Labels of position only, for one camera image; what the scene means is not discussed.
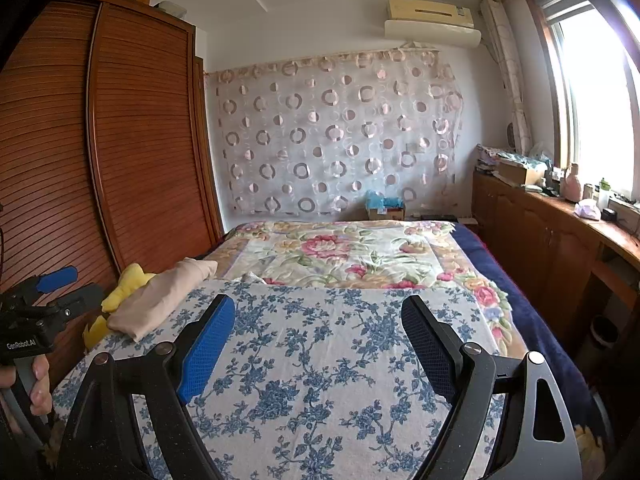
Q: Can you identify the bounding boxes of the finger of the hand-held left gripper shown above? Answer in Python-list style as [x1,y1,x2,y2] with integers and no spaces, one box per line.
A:
[47,282,105,318]
[22,266,79,297]

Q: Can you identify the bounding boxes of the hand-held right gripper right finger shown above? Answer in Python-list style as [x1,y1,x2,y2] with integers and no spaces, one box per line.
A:
[401,295,583,480]

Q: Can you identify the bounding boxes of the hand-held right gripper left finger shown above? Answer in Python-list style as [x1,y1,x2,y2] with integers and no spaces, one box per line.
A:
[57,292,236,480]

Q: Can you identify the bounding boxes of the beige printed t-shirt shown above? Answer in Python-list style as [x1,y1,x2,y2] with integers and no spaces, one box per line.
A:
[107,257,218,343]

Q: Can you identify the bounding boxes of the person's left hand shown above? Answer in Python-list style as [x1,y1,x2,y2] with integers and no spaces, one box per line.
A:
[0,355,51,417]

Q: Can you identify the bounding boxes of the yellow cloth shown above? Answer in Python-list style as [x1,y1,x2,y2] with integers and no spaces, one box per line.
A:
[82,263,156,351]

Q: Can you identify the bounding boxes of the blue floral white sheet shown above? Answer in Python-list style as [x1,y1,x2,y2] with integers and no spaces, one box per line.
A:
[50,280,506,480]

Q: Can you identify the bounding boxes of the pink floral blanket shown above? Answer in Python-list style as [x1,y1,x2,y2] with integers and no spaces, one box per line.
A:
[205,220,531,356]

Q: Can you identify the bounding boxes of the cardboard box with blue items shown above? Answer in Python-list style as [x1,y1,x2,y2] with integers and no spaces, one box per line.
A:
[365,190,407,221]

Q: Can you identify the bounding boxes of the wooden side cabinet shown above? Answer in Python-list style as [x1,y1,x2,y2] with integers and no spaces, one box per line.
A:
[472,170,640,356]

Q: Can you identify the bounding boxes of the wooden slatted wardrobe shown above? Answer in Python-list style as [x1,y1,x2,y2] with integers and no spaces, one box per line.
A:
[0,0,226,376]

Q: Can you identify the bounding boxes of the black trash bin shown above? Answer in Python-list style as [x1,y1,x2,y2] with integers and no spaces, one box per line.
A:
[590,315,618,356]

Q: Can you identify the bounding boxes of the open cardboard box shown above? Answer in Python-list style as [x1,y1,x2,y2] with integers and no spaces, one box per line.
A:
[497,160,546,186]

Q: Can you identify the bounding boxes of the stack of magazines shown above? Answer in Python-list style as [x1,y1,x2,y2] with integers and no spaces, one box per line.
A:
[475,144,501,173]

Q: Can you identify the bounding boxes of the lavender bag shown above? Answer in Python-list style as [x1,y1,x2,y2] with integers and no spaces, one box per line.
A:
[574,199,602,221]

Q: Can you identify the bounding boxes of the pink bottle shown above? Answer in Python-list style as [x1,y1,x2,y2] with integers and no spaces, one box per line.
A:
[559,162,581,203]

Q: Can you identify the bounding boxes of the circle-patterned sheer curtain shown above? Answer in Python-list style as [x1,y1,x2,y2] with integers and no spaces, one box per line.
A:
[207,49,463,218]

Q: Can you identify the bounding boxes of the window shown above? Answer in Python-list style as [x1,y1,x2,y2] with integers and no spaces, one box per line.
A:
[525,0,640,201]

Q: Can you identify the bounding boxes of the wall air conditioner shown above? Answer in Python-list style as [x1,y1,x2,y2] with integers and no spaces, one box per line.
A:
[384,0,482,50]

